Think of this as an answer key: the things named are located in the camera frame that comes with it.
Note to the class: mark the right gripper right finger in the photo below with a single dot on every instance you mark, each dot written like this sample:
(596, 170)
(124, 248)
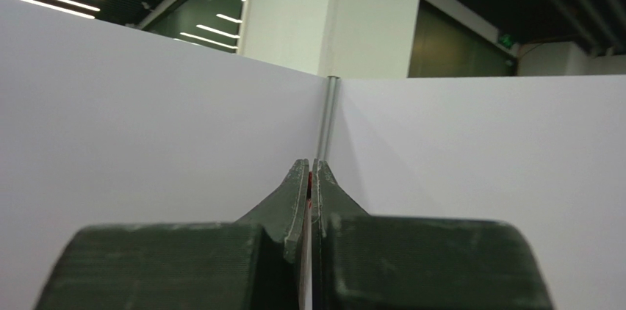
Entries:
(364, 261)

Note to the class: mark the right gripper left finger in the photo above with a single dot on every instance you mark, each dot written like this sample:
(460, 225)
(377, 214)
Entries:
(255, 262)

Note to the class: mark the white building column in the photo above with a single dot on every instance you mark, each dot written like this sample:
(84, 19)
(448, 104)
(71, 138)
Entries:
(351, 39)

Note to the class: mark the green exit sign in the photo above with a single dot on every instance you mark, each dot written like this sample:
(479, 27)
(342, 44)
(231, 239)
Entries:
(505, 40)

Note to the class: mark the right aluminium frame post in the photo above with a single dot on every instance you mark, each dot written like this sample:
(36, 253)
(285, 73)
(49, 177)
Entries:
(327, 120)

